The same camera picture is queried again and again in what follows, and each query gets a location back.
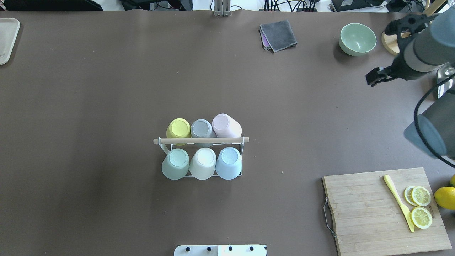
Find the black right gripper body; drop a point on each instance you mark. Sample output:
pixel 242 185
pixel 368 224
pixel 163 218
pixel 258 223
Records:
pixel 402 68

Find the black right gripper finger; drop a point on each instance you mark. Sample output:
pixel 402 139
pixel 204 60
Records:
pixel 375 76

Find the pink plastic cup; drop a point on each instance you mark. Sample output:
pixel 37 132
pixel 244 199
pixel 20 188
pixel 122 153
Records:
pixel 226 127

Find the mint green plastic cup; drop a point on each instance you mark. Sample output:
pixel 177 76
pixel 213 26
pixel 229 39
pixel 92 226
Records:
pixel 176 164

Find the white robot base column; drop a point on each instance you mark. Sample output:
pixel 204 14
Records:
pixel 222 250

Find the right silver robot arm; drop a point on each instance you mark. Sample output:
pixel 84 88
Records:
pixel 425 44

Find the light blue plastic cup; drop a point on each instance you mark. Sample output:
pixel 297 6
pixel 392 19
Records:
pixel 228 165

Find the grey plastic cup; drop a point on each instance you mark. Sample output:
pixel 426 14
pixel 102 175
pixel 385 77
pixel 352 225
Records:
pixel 202 128

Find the cream white plastic cup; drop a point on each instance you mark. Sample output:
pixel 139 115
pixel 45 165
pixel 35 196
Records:
pixel 202 165

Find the yellow plastic cup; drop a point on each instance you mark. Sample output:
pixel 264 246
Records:
pixel 178 128

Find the wooden mug tree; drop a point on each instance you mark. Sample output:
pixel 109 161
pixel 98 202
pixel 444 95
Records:
pixel 391 41

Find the mint green bowl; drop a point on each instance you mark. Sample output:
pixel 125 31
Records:
pixel 357 39

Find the grey folded cloth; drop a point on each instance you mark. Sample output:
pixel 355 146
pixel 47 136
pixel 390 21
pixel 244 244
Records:
pixel 279 34

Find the purple cloth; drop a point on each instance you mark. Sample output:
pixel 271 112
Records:
pixel 264 41

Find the lemon slice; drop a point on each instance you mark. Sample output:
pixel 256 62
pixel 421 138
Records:
pixel 421 217
pixel 421 196

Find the green lime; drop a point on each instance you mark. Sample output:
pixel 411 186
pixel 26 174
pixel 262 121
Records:
pixel 452 181

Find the bamboo cutting board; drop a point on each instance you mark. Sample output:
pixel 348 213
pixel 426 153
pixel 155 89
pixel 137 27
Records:
pixel 367 220

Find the yellow lemon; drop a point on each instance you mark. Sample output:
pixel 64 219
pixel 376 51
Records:
pixel 445 197

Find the yellow plastic knife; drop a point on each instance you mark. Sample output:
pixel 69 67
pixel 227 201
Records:
pixel 404 209

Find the beige plastic tray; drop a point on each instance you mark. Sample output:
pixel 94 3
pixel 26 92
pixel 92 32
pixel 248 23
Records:
pixel 8 33

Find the white wire cup holder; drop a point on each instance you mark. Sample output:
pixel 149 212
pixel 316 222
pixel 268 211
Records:
pixel 167 144

